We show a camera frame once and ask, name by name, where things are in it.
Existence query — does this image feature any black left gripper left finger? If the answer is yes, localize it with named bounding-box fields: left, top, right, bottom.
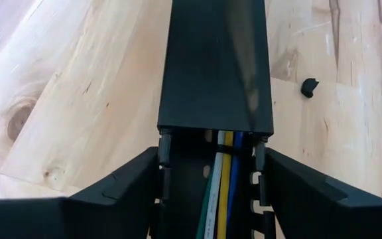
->
left=0, top=146, right=161, bottom=239

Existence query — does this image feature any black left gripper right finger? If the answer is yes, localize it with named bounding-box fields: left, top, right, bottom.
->
left=264, top=147, right=382, bottom=239

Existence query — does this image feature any bundle of coloured wires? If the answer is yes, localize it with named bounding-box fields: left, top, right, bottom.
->
left=225, top=131, right=245, bottom=233

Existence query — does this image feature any yellow cable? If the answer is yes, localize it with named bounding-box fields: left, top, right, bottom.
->
left=216, top=131, right=235, bottom=239

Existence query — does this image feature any black slotted cable duct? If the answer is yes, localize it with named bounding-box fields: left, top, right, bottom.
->
left=149, top=127, right=277, bottom=239

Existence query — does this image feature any looped black zip tie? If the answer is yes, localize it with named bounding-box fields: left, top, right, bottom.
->
left=215, top=143, right=245, bottom=156

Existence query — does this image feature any green cable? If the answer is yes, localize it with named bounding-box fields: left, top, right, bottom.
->
left=195, top=165, right=214, bottom=239

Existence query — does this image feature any black duct cover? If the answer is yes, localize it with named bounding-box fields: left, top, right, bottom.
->
left=157, top=0, right=275, bottom=137

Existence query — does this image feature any small black plastic fragment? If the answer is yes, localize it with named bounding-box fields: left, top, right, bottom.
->
left=300, top=78, right=320, bottom=99

